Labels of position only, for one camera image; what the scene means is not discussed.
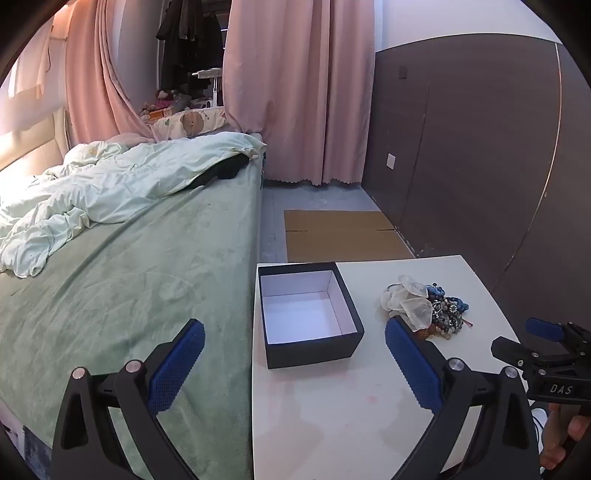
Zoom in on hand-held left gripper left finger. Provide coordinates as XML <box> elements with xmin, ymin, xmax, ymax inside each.
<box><xmin>51</xmin><ymin>318</ymin><xmax>206</xmax><ymax>480</ymax></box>

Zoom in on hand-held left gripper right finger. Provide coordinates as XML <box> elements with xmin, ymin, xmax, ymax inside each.
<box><xmin>385</xmin><ymin>318</ymin><xmax>541</xmax><ymax>480</ymax></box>

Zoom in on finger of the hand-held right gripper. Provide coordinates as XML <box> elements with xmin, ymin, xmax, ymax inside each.
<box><xmin>490</xmin><ymin>336</ymin><xmax>548</xmax><ymax>372</ymax></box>
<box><xmin>525</xmin><ymin>318</ymin><xmax>591</xmax><ymax>346</ymax></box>

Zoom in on pile of jewelry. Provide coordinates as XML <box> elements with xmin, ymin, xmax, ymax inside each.
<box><xmin>381</xmin><ymin>273</ymin><xmax>475</xmax><ymax>342</ymax></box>

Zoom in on black square gift box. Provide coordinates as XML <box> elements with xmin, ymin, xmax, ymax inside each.
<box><xmin>257</xmin><ymin>262</ymin><xmax>365</xmax><ymax>370</ymax></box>

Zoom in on person's right hand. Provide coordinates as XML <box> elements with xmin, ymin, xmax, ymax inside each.
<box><xmin>539</xmin><ymin>402</ymin><xmax>591</xmax><ymax>470</ymax></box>

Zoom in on clear plastic bags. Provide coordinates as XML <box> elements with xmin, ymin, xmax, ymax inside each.
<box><xmin>381</xmin><ymin>273</ymin><xmax>435</xmax><ymax>332</ymax></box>

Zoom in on green bed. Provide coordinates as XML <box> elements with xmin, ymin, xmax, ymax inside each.
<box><xmin>0</xmin><ymin>152</ymin><xmax>266</xmax><ymax>480</ymax></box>

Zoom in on flat brown cardboard sheet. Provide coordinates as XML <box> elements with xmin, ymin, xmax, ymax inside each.
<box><xmin>283</xmin><ymin>209</ymin><xmax>416</xmax><ymax>264</ymax></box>

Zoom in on pale crumpled duvet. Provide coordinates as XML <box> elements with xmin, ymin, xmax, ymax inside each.
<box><xmin>0</xmin><ymin>130</ymin><xmax>269</xmax><ymax>278</ymax></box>

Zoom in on black cloth item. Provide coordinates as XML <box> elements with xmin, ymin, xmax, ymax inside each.
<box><xmin>189</xmin><ymin>154</ymin><xmax>250</xmax><ymax>189</ymax></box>

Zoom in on printed pillow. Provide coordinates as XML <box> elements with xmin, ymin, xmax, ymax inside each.
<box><xmin>150</xmin><ymin>107</ymin><xmax>228</xmax><ymax>141</ymax></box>

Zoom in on heap of stuffed toys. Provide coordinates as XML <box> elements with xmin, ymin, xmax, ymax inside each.
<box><xmin>140</xmin><ymin>89</ymin><xmax>192</xmax><ymax>121</ymax></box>

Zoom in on white drying rack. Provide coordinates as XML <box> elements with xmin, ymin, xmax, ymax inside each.
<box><xmin>192</xmin><ymin>67</ymin><xmax>225</xmax><ymax>109</ymax></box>

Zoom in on pink curtain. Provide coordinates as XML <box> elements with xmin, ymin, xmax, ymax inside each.
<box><xmin>65</xmin><ymin>0</ymin><xmax>160</xmax><ymax>148</ymax></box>
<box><xmin>223</xmin><ymin>0</ymin><xmax>376</xmax><ymax>186</ymax></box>

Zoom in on hanging dark clothes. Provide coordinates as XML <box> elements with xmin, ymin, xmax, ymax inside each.
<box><xmin>155</xmin><ymin>0</ymin><xmax>232</xmax><ymax>93</ymax></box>

